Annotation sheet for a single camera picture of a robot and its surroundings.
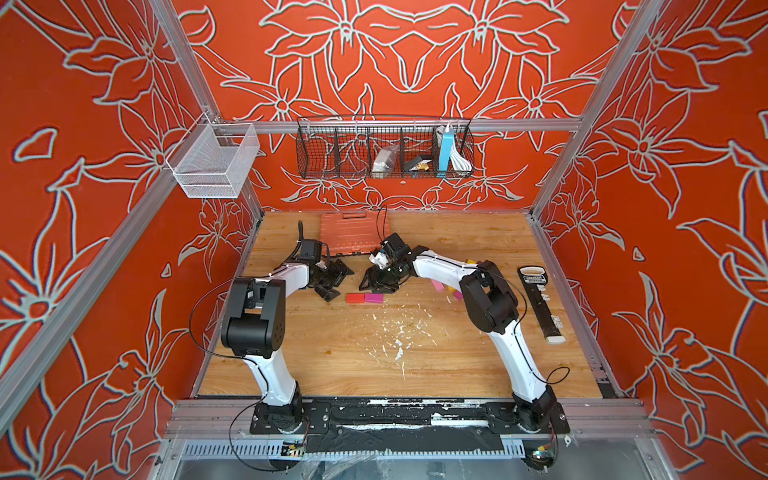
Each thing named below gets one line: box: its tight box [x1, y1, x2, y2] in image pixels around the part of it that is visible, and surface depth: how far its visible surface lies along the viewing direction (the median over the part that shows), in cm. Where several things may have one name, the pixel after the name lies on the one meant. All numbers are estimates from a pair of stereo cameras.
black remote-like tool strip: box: [517, 266, 566, 345], surface depth 95 cm
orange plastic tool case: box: [320, 210, 392, 257], surface depth 109 cm
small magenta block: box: [365, 293, 385, 304], surface depth 97 cm
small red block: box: [345, 293, 365, 303], surface depth 96 cm
